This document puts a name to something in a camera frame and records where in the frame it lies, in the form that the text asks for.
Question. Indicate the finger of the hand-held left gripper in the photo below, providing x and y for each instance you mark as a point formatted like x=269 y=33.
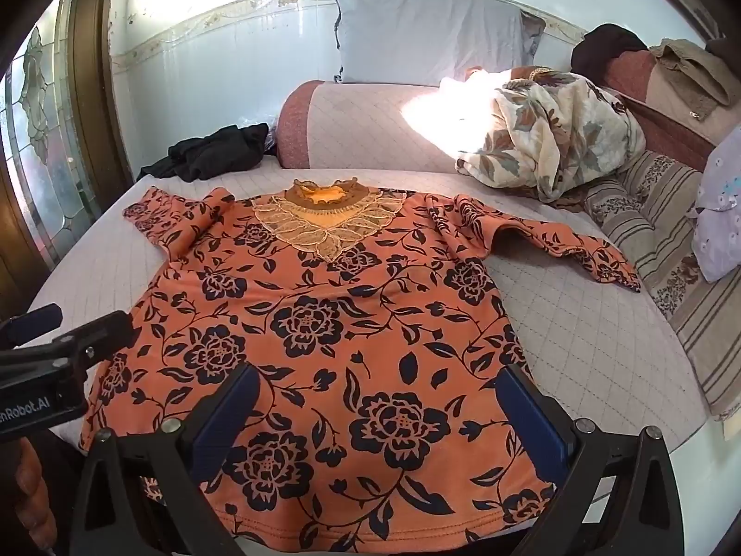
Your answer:
x=35 y=324
x=101 y=333

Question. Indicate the white flowered pillow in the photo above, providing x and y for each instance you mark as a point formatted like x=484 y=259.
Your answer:
x=721 y=208

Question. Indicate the red padded bed backrest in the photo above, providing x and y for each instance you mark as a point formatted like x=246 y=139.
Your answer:
x=637 y=75

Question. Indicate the pink quilted bolster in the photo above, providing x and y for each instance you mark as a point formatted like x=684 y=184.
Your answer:
x=359 y=127

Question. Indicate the wooden door frame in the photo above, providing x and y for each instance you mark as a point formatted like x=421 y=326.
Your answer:
x=92 y=69

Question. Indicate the tan jacket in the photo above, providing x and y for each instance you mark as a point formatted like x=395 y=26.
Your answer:
x=689 y=69

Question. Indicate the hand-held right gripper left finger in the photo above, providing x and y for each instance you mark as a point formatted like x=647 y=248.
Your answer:
x=226 y=417

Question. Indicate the striped brown blanket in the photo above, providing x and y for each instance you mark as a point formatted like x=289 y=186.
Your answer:
x=654 y=231

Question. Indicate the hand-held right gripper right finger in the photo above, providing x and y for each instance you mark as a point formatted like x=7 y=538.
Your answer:
x=532 y=423

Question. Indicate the person's left hand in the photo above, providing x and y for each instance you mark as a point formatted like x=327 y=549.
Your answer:
x=37 y=492

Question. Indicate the dark brown cloth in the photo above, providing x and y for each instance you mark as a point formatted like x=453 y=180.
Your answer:
x=608 y=46

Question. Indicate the black clothes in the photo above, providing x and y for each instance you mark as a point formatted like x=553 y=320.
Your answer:
x=214 y=150

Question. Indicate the stained glass door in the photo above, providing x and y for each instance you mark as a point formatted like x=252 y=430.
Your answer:
x=40 y=145

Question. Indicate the orange floral shirt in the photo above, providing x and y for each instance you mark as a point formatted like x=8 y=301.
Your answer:
x=347 y=359

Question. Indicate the grey pillow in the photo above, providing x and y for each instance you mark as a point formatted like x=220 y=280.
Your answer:
x=428 y=35

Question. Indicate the cream floral quilt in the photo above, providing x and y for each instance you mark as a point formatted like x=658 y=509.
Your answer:
x=556 y=127

